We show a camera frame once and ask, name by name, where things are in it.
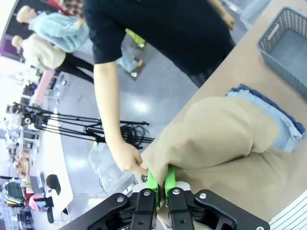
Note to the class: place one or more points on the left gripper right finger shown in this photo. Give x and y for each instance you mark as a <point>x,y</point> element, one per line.
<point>182,210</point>

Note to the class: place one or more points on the person's right forearm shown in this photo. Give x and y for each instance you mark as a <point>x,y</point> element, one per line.
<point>105,107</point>

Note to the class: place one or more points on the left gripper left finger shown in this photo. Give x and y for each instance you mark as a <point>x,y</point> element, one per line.
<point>144,208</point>

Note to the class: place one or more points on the mannequin in light blue fleece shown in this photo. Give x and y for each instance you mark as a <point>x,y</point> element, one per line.
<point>57,31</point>

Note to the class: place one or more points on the aluminium table edge frame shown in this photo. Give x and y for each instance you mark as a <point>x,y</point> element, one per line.
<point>292,215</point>

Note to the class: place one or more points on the black tripod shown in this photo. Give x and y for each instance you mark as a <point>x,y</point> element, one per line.
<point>31,119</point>

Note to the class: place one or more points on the beige knit top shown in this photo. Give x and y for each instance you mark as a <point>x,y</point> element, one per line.
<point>211,129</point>

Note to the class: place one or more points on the light blue denim shorts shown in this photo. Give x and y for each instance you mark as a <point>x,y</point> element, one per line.
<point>285,136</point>

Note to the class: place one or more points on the person's left forearm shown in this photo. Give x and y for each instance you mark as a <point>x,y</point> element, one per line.
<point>217,6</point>

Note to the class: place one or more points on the person's left hand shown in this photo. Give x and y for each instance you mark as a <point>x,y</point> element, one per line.
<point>229,21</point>

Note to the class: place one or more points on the person's right hand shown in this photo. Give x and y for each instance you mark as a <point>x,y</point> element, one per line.
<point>127,158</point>

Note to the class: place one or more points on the gray mannequin base plate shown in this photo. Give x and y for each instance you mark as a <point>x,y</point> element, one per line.
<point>134,73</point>

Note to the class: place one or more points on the gray plastic lattice basket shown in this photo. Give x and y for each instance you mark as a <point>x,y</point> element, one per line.
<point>275,62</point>

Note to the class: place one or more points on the person in black T-shirt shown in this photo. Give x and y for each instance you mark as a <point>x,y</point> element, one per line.
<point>156,31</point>

